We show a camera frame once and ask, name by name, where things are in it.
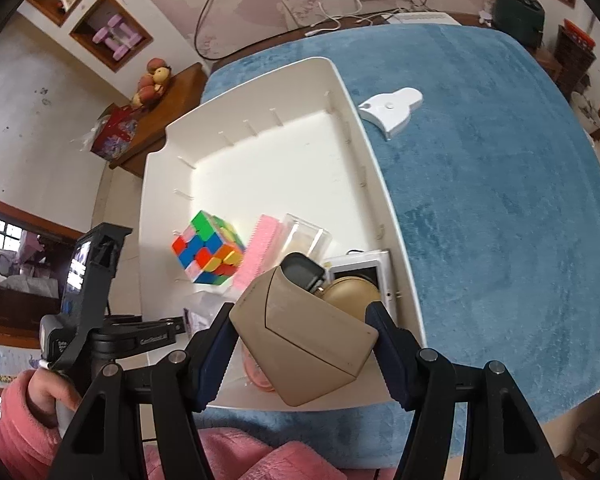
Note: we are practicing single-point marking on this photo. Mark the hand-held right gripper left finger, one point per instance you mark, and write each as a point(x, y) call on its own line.
point(215, 355)

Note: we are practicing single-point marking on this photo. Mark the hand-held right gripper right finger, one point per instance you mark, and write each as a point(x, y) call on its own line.
point(387, 355)

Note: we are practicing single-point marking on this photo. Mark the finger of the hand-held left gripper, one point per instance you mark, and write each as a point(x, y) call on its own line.
point(176, 326)

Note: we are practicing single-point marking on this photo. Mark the beige angular box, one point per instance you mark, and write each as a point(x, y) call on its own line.
point(305, 340)

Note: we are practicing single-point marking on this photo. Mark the black plug adapter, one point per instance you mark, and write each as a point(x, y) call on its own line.
point(300, 270)

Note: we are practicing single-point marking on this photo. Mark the clear glass cup bear stickers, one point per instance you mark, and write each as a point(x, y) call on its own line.
point(305, 237)

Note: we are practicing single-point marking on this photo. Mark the white plastic storage bin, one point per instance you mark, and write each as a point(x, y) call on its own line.
point(280, 160)

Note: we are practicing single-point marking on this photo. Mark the person's left forearm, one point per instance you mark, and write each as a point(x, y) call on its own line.
point(15, 425)

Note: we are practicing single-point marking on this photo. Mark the person's left hand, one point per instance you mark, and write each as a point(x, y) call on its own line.
point(50, 390)

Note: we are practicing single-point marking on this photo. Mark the white printed box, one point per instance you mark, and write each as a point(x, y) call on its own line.
point(200, 312)

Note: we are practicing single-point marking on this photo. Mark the pink heart-shaped box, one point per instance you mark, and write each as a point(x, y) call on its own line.
point(255, 372)

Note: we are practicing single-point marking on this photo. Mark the green bottle with gold lid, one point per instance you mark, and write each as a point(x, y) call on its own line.
point(350, 292)

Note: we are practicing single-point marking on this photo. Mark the colourful puzzle cube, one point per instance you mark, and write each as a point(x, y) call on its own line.
point(205, 250)

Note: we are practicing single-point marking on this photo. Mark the white handheld screen device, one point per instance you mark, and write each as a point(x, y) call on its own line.
point(375, 265)

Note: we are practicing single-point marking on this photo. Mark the wooden framed window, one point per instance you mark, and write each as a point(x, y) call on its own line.
point(10, 260)

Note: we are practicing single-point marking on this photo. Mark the pink fleece robe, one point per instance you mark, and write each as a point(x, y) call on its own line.
point(240, 460)

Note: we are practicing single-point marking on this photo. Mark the pink comb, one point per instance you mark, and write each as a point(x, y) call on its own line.
point(260, 250)

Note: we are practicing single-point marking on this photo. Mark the red gift box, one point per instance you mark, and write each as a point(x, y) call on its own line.
point(115, 135)

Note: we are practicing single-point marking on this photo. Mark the wooden side table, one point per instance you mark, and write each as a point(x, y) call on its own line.
point(180, 90)

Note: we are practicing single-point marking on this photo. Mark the pile of fruit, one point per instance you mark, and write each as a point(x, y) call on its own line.
point(152, 82)

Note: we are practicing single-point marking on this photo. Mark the white plastic gadget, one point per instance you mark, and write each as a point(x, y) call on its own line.
point(390, 110)

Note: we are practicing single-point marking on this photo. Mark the pink dumbbells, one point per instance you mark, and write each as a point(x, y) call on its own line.
point(115, 35)

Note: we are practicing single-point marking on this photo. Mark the white bucket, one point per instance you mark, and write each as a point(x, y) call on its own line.
point(587, 110)

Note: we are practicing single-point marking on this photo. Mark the white flat appliance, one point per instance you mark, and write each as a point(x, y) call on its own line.
point(420, 17)

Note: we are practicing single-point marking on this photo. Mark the dark woven basket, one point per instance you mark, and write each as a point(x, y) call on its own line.
point(572, 67)

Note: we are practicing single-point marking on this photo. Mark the small white figurine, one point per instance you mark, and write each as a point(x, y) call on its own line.
point(487, 17)

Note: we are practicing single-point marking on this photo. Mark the dark green air fryer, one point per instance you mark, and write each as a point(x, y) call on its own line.
point(520, 15)

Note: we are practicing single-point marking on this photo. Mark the red lidded container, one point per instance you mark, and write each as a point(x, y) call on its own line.
point(580, 32)

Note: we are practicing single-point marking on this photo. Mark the white wall shelf unit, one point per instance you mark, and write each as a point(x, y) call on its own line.
point(87, 15)

